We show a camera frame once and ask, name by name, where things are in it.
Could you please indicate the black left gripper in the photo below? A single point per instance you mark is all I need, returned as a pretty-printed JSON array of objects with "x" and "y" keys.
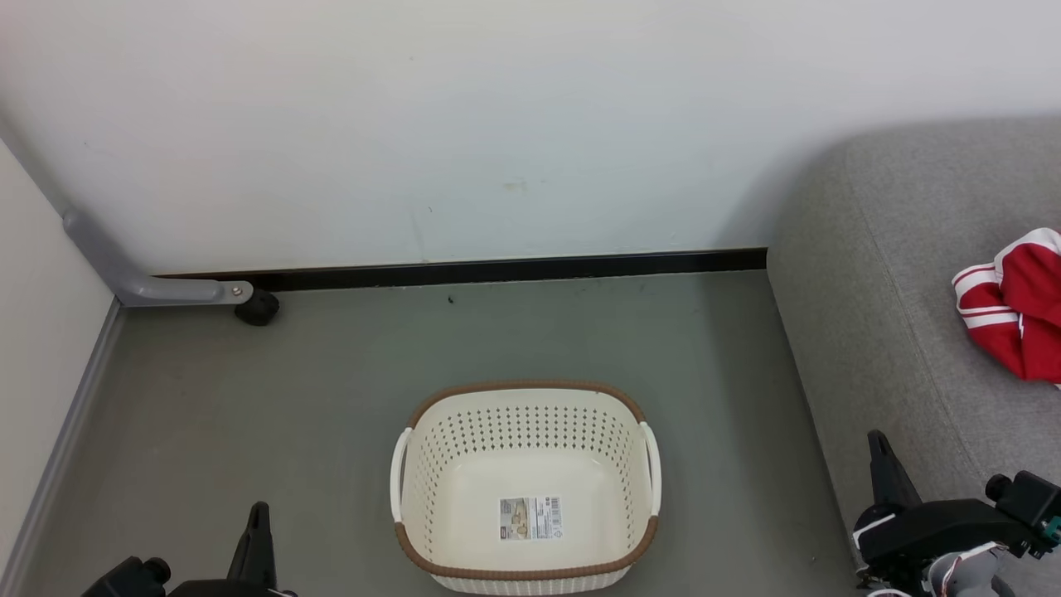
[{"x": 124, "y": 580}]

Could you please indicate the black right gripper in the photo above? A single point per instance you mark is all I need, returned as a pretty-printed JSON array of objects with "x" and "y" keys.
[{"x": 945, "y": 526}]

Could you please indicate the red Bulls 23 jersey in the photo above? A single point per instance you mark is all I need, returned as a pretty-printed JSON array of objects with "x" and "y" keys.
[{"x": 986, "y": 311}]

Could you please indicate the red shorts white trim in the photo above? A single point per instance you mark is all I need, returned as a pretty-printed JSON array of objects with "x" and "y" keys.
[{"x": 1036, "y": 307}]

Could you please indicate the grey fabric sofa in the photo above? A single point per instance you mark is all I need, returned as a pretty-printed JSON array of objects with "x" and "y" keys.
[{"x": 887, "y": 290}]

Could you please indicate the black caster wheel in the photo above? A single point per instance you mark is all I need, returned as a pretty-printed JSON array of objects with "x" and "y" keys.
[{"x": 257, "y": 308}]

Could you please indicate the paper label sticker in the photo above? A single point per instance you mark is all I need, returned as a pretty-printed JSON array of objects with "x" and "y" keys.
[{"x": 530, "y": 518}]

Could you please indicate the white plastic laundry basket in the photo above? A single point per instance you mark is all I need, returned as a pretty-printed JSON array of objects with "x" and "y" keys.
[{"x": 530, "y": 431}]

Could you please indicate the black baseboard strip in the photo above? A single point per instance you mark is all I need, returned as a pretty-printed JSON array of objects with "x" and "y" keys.
[{"x": 514, "y": 269}]

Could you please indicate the grey wall skirting strip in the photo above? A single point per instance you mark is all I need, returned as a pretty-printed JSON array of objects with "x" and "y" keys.
[{"x": 62, "y": 456}]

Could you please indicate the grey metal bracket leg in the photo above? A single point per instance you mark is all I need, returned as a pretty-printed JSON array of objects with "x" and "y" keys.
[{"x": 157, "y": 290}]

